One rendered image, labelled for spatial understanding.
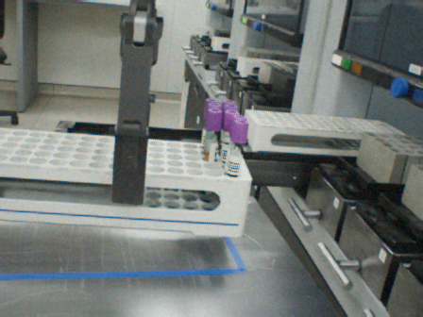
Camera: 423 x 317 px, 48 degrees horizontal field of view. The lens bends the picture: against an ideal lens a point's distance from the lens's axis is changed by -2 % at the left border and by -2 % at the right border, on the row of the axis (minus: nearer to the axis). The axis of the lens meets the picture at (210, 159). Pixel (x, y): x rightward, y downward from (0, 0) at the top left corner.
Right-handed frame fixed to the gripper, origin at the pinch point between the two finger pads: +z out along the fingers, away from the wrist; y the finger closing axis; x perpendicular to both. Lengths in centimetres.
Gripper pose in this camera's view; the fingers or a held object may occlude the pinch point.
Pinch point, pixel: (131, 159)
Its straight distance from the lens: 50.3
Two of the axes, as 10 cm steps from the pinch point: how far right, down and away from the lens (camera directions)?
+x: 9.9, 0.8, 1.3
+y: 1.0, 3.6, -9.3
